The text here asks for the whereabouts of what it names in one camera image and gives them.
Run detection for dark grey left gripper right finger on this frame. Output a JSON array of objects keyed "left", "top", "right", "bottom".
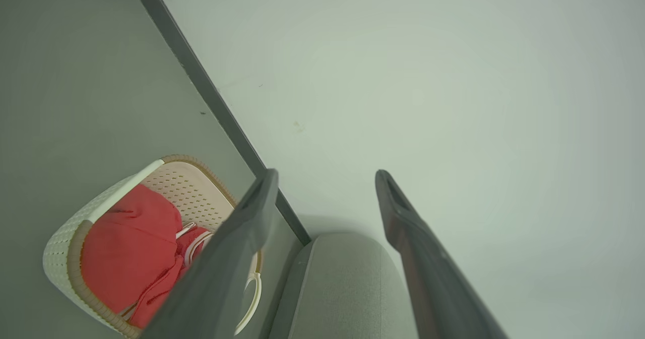
[{"left": 375, "top": 169, "right": 508, "bottom": 339}]

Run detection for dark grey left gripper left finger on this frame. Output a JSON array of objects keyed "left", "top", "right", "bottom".
[{"left": 140, "top": 168, "right": 279, "bottom": 339}]

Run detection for red jersey with white stripes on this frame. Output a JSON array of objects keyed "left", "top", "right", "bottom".
[{"left": 174, "top": 222, "right": 215, "bottom": 279}]

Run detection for red shorts with white trim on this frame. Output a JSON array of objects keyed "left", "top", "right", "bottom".
[{"left": 81, "top": 184, "right": 184, "bottom": 329}]

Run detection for grey fabric sofa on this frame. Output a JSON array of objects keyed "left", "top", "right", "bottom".
[{"left": 269, "top": 232, "right": 419, "bottom": 339}]

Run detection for cream perforated laundry basket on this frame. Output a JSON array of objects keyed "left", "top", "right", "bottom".
[{"left": 43, "top": 154, "right": 264, "bottom": 339}]

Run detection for black baseboard strip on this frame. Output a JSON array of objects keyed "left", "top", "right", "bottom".
[{"left": 130, "top": 0, "right": 312, "bottom": 246}]

